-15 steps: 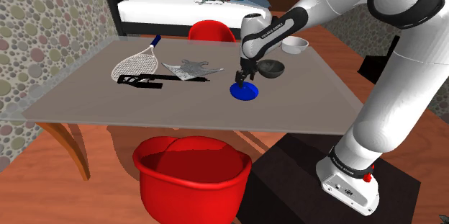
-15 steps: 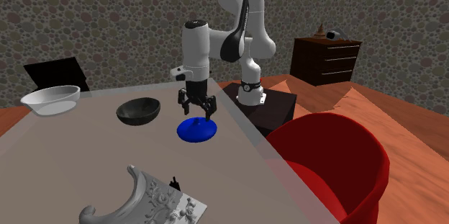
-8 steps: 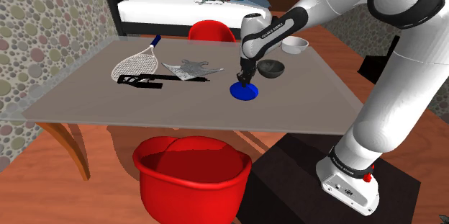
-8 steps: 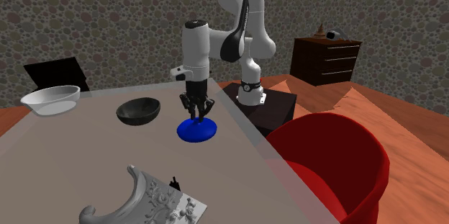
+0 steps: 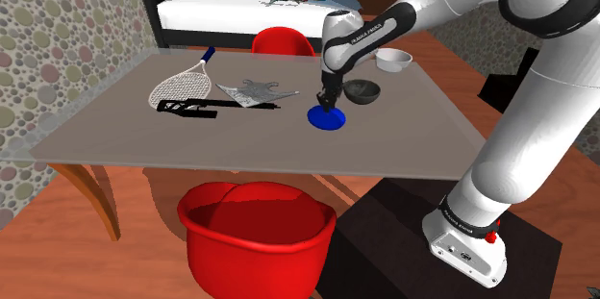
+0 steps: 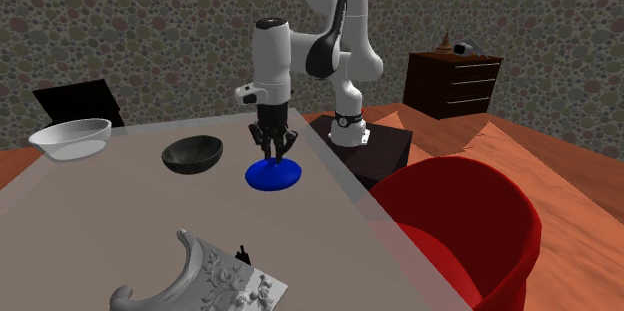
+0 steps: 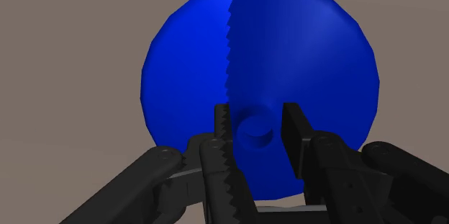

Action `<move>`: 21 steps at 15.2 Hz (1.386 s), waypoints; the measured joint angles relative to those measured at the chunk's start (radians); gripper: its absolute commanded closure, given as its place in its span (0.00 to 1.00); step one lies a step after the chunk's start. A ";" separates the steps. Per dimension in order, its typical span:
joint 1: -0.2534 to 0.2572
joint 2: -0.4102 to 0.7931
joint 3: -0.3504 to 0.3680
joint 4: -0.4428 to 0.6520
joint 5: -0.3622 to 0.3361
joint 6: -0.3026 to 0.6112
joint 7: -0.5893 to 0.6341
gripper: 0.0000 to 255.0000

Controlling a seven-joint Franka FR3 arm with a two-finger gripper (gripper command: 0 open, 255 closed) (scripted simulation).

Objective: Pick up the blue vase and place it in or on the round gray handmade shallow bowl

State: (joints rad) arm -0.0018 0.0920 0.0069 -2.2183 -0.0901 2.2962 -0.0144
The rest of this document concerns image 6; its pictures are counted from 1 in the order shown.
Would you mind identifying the dark brown chest of drawers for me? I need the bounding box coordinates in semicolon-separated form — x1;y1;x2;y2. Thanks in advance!
402;30;504;121

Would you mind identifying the dark grey bowl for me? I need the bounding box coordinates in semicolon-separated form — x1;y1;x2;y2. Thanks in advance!
161;135;224;176

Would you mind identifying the blue round dish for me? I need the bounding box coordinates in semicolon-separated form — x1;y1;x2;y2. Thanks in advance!
244;157;303;192

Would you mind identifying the dark robot stand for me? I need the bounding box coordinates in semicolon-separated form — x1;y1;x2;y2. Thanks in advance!
306;113;414;192

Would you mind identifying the white ornate carved ornament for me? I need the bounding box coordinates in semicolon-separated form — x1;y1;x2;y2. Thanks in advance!
108;228;289;311

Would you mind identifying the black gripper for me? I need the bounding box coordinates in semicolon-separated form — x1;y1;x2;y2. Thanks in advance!
247;103;299;164

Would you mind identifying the white bowl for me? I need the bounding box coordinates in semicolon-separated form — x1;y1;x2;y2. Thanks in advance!
28;118;113;162

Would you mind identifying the red armchair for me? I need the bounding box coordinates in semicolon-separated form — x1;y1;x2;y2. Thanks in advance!
368;155;543;311

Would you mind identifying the black flat panel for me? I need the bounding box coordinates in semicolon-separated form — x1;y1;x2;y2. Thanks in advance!
32;78;126;129

